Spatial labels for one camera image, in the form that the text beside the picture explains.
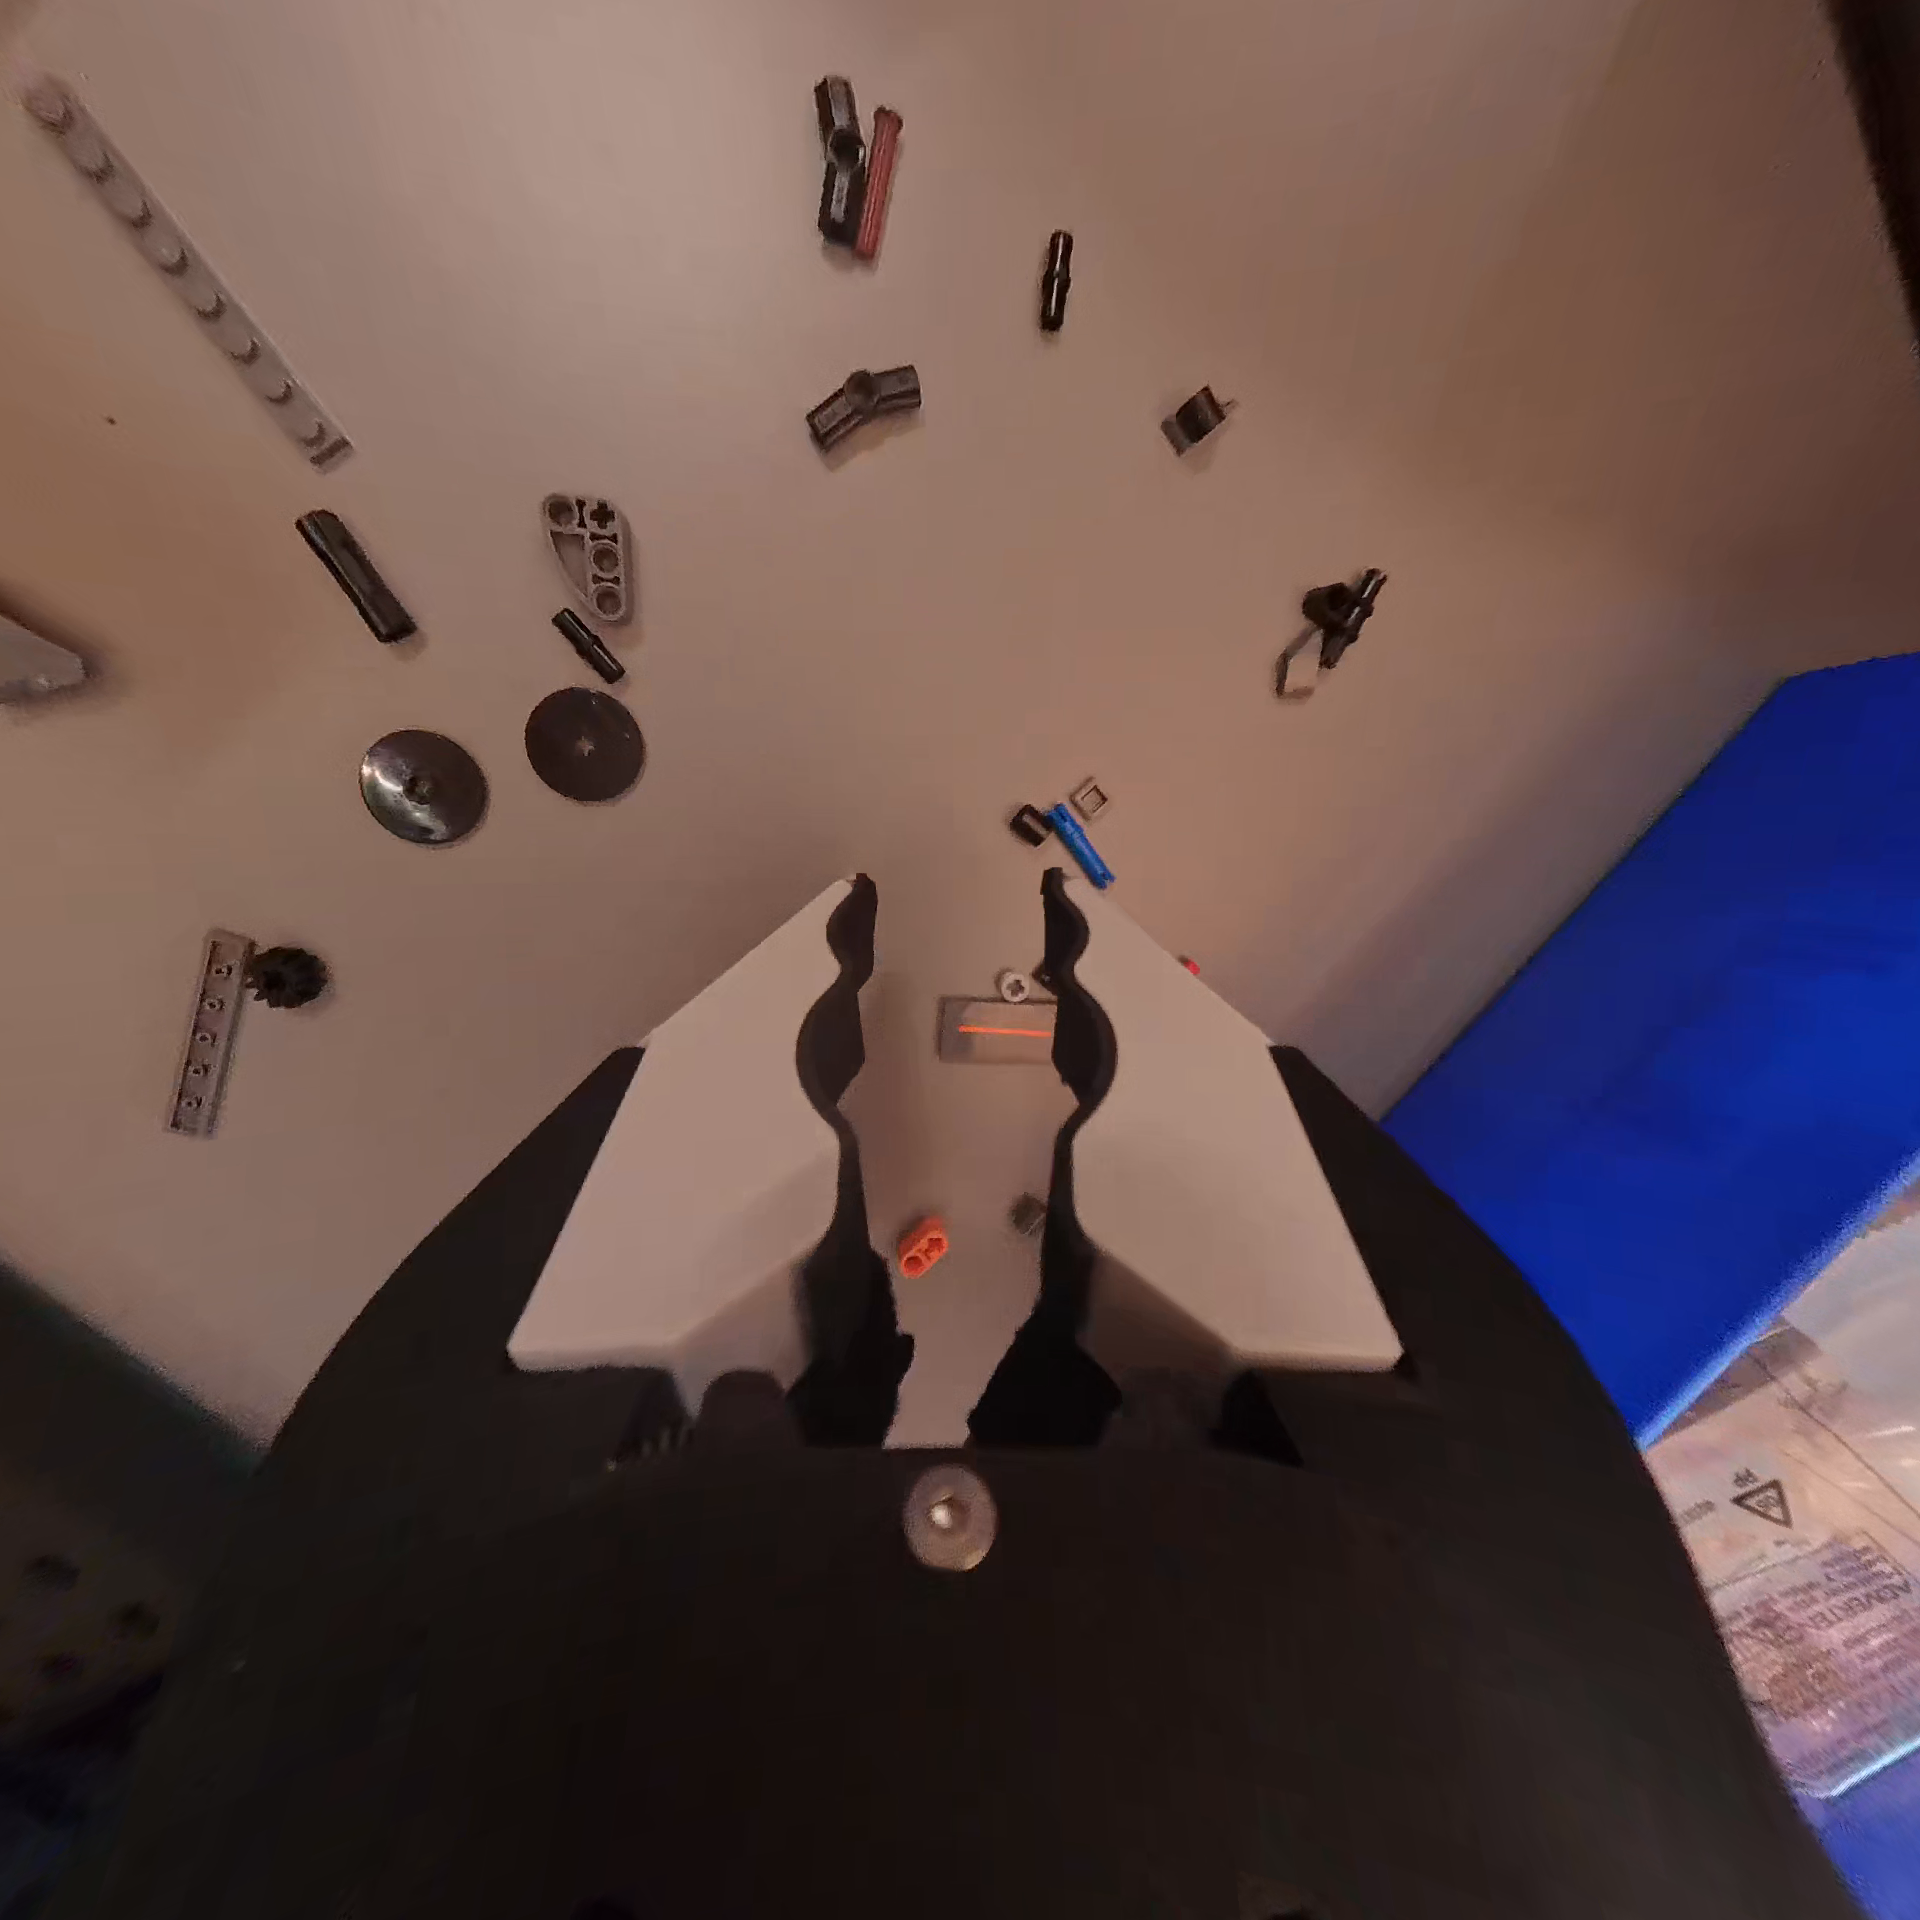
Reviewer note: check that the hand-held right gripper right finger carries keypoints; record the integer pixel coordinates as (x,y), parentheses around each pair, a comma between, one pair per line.
(1230,1201)

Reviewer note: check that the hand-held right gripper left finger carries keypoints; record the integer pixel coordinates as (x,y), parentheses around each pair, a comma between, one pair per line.
(674,1201)

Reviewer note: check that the grey holed lego beam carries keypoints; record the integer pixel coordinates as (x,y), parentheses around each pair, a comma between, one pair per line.
(593,557)

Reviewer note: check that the black square lego piece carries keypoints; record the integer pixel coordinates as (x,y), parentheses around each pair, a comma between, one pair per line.
(1027,1213)

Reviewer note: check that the orange lego connector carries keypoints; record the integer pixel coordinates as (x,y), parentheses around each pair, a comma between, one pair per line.
(921,1248)

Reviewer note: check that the blue lego piece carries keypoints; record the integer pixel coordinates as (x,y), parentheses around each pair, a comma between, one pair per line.
(1079,848)

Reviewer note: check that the small grey lego piece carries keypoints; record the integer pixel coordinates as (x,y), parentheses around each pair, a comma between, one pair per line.
(1091,798)

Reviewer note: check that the black lego gear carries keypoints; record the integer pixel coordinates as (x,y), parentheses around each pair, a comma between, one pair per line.
(283,975)

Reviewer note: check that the bronze lego disc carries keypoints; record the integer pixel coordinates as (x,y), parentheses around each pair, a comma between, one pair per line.
(585,743)

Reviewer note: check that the black lego disc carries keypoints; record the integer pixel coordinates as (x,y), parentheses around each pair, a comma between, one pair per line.
(424,785)

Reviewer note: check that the long grey lego plate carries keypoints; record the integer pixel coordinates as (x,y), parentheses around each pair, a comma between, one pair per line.
(187,271)
(211,1036)

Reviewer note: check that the short black lego pin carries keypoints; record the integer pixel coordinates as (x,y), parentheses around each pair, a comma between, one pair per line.
(1059,283)
(587,646)

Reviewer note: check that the black grey lego connector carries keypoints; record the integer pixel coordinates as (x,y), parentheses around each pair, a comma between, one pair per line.
(1335,615)

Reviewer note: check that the black bent lego pin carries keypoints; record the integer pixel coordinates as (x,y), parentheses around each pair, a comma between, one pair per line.
(354,574)

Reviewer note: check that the small black lego bush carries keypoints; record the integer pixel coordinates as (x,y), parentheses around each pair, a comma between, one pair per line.
(1196,421)

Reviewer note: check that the black red lego piece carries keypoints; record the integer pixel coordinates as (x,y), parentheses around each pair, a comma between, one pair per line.
(855,166)

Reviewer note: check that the blue storage bin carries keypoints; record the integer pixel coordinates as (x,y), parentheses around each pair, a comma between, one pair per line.
(1650,1049)

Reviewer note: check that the clear plastic bags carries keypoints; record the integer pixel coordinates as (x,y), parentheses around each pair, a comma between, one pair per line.
(1800,1575)

